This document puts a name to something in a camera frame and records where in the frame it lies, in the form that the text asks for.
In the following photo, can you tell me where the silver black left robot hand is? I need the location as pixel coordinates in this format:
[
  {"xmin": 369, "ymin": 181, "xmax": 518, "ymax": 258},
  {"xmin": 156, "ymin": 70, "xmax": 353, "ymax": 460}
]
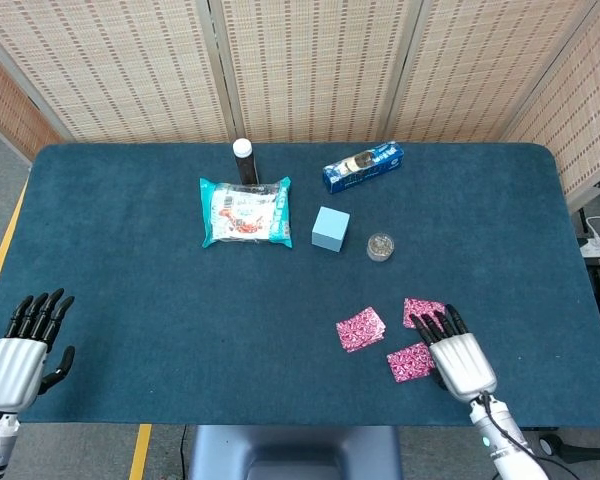
[{"xmin": 0, "ymin": 287, "xmax": 77, "ymax": 414}]

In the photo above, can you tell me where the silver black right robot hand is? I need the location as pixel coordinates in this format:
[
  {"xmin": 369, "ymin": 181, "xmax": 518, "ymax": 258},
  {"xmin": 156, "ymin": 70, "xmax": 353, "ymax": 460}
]
[{"xmin": 409, "ymin": 303, "xmax": 499, "ymax": 403}]

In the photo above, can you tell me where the pink patterned packet bottom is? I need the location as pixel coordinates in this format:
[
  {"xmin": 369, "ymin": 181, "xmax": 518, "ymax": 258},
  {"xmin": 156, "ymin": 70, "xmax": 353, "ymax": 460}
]
[{"xmin": 386, "ymin": 341, "xmax": 437, "ymax": 384}]

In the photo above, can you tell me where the pink patterned packet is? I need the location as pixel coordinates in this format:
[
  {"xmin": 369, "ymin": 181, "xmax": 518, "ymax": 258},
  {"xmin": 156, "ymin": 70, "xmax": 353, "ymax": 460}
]
[
  {"xmin": 386, "ymin": 341, "xmax": 437, "ymax": 384},
  {"xmin": 335, "ymin": 306, "xmax": 387, "ymax": 354},
  {"xmin": 402, "ymin": 297, "xmax": 449, "ymax": 331}
]

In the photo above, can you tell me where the clear round plastic jar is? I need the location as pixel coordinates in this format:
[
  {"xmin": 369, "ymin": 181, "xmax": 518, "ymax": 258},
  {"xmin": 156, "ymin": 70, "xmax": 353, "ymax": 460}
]
[{"xmin": 366, "ymin": 231, "xmax": 396, "ymax": 263}]

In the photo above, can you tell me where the teal felt table cover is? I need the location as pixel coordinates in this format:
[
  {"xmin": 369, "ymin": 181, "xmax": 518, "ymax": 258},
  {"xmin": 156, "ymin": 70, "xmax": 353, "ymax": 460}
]
[{"xmin": 0, "ymin": 143, "xmax": 600, "ymax": 429}]

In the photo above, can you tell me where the light blue cube block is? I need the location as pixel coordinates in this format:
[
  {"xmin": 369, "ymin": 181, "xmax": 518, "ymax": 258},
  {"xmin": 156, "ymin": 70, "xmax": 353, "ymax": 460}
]
[{"xmin": 311, "ymin": 205, "xmax": 352, "ymax": 253}]

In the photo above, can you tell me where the blue cling wrap box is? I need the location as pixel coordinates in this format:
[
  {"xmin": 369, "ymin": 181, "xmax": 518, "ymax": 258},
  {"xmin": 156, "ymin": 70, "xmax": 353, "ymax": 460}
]
[{"xmin": 322, "ymin": 140, "xmax": 407, "ymax": 196}]

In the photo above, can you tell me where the woven bamboo screen panel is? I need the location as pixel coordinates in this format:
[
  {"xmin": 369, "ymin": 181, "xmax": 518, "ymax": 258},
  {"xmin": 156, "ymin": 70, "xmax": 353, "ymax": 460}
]
[
  {"xmin": 0, "ymin": 42, "xmax": 64, "ymax": 161},
  {"xmin": 384, "ymin": 0, "xmax": 600, "ymax": 144},
  {"xmin": 0, "ymin": 0, "xmax": 231, "ymax": 146},
  {"xmin": 502, "ymin": 0, "xmax": 600, "ymax": 201},
  {"xmin": 207, "ymin": 0, "xmax": 424, "ymax": 144}
]

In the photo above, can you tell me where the teal instant noodle packet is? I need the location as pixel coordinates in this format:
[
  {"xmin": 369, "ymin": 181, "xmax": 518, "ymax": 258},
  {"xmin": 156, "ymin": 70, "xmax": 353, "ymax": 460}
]
[{"xmin": 198, "ymin": 176, "xmax": 294, "ymax": 250}]

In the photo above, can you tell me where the dark bottle with white cap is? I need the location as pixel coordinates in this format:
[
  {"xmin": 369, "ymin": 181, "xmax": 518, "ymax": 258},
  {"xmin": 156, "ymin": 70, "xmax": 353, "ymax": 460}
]
[{"xmin": 231, "ymin": 137, "xmax": 260, "ymax": 186}]

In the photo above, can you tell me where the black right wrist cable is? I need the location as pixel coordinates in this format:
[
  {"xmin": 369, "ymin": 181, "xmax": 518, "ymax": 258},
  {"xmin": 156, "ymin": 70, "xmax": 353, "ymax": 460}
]
[{"xmin": 479, "ymin": 391, "xmax": 581, "ymax": 480}]

